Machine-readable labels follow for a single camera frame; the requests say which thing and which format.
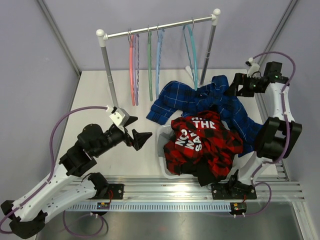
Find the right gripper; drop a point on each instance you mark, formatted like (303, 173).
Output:
(240, 79)

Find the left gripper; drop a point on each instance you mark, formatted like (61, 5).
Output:
(139, 138)

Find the blue plaid shirt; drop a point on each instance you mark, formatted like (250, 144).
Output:
(178, 96)

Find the red black plaid shirt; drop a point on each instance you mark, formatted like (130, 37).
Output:
(202, 138)

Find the teal hanger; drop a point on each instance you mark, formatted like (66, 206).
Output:
(190, 45)

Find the black plain shirt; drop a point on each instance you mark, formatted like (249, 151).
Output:
(199, 170)

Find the lilac hanger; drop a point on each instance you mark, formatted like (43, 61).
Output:
(135, 67)

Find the pink hanger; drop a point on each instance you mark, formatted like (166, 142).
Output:
(131, 77)

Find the light blue hanger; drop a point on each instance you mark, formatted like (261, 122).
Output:
(158, 60)

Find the mint green hanger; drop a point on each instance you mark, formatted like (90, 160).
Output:
(149, 61)

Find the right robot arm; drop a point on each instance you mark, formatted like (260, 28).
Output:
(278, 135)

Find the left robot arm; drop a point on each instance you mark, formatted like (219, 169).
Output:
(29, 214)

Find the white plastic basket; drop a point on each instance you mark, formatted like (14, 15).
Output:
(161, 155)

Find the clothes rack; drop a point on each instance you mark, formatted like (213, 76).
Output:
(103, 37)

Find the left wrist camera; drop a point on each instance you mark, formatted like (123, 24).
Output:
(118, 116)

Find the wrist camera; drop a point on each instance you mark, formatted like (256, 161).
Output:
(253, 67)
(118, 116)

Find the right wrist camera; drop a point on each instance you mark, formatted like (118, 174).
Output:
(253, 67)

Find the aluminium rail base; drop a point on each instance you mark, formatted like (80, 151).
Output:
(158, 194)

